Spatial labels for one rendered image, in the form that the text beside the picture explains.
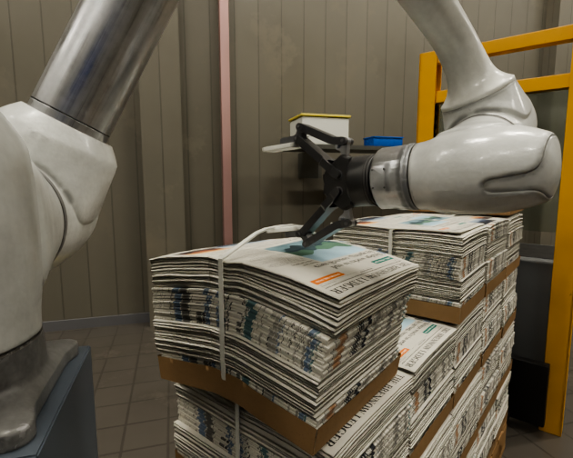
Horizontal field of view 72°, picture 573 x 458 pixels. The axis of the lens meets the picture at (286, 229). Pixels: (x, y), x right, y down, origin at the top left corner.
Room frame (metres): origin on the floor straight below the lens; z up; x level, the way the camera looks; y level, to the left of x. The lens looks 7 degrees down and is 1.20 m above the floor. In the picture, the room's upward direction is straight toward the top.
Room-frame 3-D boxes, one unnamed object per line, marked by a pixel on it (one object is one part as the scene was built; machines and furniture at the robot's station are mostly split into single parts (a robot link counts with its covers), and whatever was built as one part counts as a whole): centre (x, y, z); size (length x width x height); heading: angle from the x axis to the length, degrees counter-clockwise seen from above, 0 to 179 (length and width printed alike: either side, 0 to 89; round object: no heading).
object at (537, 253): (2.25, -1.25, 0.40); 0.70 x 0.55 x 0.80; 51
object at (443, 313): (1.16, -0.37, 0.86); 0.38 x 0.29 x 0.04; 52
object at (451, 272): (1.17, -0.37, 0.95); 0.38 x 0.29 x 0.23; 52
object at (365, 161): (0.60, -0.10, 1.19); 0.09 x 0.07 x 0.08; 51
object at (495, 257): (1.39, -0.56, 0.95); 0.38 x 0.29 x 0.23; 50
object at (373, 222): (1.17, -0.37, 1.06); 0.37 x 0.29 x 0.01; 52
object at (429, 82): (2.17, -0.76, 0.92); 0.09 x 0.09 x 1.85; 51
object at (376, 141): (3.37, -0.81, 1.49); 0.28 x 0.19 x 0.09; 106
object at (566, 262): (1.75, -1.27, 0.92); 0.09 x 0.09 x 1.85; 51
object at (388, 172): (0.55, -0.16, 1.20); 0.09 x 0.06 x 0.09; 141
